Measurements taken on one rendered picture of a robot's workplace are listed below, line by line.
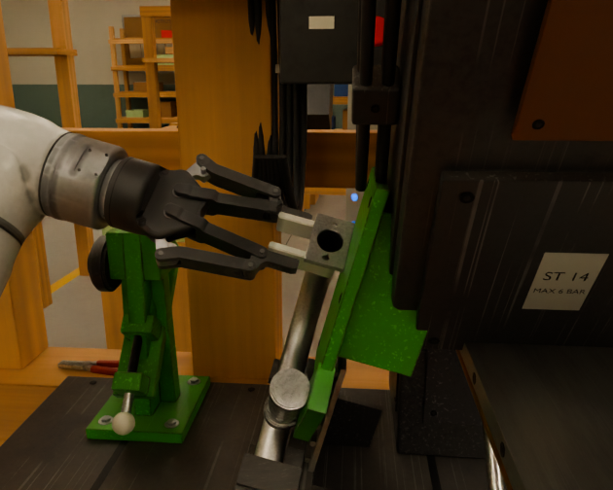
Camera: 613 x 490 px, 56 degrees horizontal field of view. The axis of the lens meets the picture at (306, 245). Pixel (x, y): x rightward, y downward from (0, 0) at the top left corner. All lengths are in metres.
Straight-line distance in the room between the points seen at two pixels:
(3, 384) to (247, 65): 0.65
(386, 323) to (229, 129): 0.44
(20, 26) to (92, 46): 1.40
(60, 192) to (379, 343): 0.33
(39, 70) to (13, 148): 11.61
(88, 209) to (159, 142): 0.40
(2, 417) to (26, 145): 0.49
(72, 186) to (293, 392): 0.29
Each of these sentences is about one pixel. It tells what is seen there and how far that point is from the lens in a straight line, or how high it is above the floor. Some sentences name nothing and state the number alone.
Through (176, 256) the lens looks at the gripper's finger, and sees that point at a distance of 0.56.
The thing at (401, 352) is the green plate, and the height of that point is 1.12.
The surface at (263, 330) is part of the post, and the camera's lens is 0.92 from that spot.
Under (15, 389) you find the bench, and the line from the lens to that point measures 1.05.
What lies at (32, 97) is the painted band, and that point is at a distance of 12.32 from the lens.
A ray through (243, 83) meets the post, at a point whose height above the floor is 1.35.
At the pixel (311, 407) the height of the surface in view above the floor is 1.09.
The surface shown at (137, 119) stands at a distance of 10.60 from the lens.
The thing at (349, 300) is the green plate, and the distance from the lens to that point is 0.49.
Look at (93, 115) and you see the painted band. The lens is 11.76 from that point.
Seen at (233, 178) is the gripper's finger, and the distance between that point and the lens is 0.61.
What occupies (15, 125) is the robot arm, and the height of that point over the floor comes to 1.31.
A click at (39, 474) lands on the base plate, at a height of 0.90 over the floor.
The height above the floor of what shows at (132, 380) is 0.99.
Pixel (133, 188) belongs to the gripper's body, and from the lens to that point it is 0.58.
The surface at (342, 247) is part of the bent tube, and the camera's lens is 0.56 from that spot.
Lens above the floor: 1.36
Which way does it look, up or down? 16 degrees down
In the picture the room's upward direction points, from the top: straight up
